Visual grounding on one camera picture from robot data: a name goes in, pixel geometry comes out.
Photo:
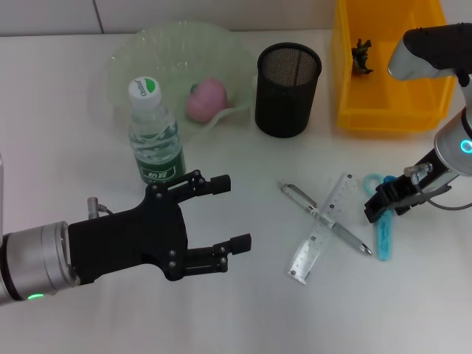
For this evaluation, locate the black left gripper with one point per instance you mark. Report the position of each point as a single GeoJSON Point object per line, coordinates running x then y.
{"type": "Point", "coordinates": [129, 239]}

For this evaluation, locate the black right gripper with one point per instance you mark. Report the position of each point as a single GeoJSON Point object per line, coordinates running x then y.
{"type": "Point", "coordinates": [413, 184]}

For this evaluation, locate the clear plastic ruler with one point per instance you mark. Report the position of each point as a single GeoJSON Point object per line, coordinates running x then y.
{"type": "Point", "coordinates": [341, 191]}

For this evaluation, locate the water bottle green label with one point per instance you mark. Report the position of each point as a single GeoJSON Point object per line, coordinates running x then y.
{"type": "Point", "coordinates": [155, 147]}

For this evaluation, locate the pink peach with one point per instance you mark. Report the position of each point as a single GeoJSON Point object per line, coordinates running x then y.
{"type": "Point", "coordinates": [206, 99]}

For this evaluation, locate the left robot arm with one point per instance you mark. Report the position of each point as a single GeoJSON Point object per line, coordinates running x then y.
{"type": "Point", "coordinates": [33, 262]}

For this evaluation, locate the silver retractable pen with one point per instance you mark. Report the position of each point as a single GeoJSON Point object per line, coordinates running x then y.
{"type": "Point", "coordinates": [298, 195]}

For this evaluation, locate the black mesh pen holder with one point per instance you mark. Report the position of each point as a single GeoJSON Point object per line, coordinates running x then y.
{"type": "Point", "coordinates": [284, 107]}

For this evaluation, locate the green translucent fruit plate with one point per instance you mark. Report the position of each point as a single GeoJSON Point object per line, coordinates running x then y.
{"type": "Point", "coordinates": [177, 48]}

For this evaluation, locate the yellow plastic storage bin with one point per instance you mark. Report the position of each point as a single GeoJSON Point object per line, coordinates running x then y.
{"type": "Point", "coordinates": [376, 99]}

